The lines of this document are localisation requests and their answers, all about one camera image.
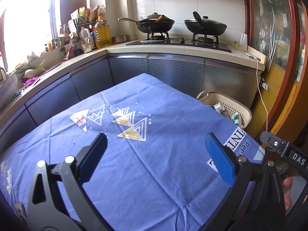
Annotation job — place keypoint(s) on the white patterned basin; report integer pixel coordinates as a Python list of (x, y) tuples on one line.
[(8, 89)]

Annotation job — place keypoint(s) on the blue kitchen counter cabinets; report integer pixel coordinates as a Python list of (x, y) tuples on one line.
[(188, 74)]

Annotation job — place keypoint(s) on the green aluminium can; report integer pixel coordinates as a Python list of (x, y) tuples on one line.
[(219, 107)]

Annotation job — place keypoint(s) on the person's right hand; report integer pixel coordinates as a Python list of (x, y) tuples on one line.
[(287, 184)]

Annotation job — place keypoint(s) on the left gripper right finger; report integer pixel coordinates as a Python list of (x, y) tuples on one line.
[(266, 209)]

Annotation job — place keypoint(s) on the smartphone with red case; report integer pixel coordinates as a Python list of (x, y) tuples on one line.
[(20, 211)]

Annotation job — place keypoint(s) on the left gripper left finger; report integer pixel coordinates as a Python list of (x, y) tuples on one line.
[(46, 208)]

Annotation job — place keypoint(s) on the glass door wooden cabinet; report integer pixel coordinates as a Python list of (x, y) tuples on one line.
[(277, 29)]

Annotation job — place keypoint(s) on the beige wicker trash basket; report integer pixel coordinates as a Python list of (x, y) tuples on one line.
[(231, 105)]

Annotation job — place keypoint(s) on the white plastic jug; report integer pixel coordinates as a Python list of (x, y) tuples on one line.
[(86, 36)]

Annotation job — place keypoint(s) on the yellow cooking oil bottle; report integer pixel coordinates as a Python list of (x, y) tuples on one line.
[(103, 33)]

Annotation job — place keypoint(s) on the gas stove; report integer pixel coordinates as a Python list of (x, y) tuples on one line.
[(196, 41)]

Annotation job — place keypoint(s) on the green white snack wrapper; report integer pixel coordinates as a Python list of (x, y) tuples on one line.
[(237, 119)]

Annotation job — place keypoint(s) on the black wok with ladle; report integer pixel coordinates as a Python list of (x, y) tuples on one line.
[(154, 23)]

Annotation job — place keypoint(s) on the black lidded wok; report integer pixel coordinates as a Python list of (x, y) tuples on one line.
[(203, 25)]

